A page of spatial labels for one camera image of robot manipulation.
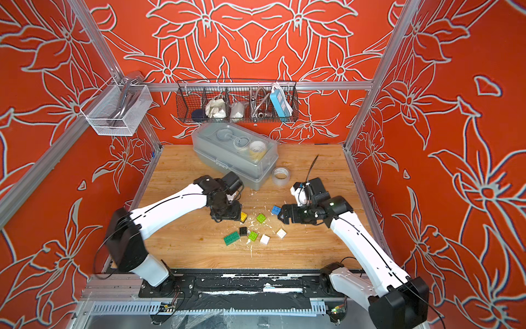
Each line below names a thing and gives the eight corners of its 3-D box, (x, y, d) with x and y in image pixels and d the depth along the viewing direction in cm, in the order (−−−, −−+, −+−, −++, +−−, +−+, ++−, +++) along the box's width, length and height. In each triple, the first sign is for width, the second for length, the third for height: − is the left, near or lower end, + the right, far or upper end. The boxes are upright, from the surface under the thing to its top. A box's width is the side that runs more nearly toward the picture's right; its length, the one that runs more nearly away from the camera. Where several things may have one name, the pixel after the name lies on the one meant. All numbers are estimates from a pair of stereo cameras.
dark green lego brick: (226, 246, 85) (225, 245, 83) (223, 239, 87) (222, 237, 85) (241, 239, 87) (240, 237, 85) (237, 232, 89) (237, 230, 87)
